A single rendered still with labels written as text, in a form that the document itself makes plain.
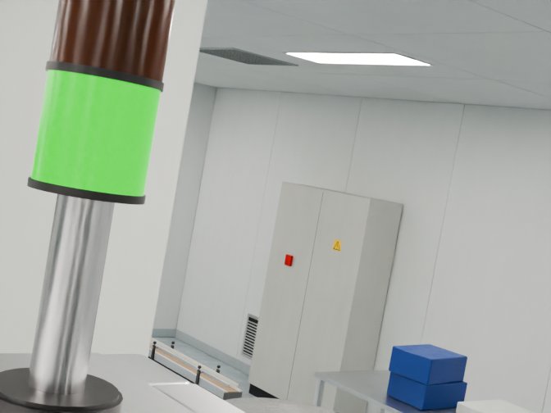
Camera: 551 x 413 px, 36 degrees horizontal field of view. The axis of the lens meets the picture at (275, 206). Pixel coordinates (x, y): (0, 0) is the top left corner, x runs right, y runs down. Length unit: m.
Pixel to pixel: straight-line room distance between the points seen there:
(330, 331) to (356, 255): 0.71
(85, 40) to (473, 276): 6.62
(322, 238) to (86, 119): 7.20
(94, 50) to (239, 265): 8.83
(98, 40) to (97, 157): 0.05
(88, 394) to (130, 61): 0.15
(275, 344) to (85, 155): 7.64
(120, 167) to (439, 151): 6.94
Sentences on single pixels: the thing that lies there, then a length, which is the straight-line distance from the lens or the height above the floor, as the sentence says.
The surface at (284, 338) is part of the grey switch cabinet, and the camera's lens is 7.89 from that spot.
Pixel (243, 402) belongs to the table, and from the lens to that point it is 4.66.
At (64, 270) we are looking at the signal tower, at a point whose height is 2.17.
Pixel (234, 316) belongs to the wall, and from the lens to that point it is 9.20.
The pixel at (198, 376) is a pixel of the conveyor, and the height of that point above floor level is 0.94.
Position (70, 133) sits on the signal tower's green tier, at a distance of 0.36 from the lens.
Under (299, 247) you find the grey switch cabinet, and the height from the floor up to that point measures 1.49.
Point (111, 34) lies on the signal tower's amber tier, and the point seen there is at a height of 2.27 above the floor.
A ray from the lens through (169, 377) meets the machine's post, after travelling 0.48.
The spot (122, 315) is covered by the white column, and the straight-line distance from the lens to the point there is 2.06.
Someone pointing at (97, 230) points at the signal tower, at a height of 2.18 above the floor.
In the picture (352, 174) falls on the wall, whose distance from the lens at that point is 7.96.
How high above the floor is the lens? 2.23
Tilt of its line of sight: 3 degrees down
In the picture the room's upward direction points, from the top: 10 degrees clockwise
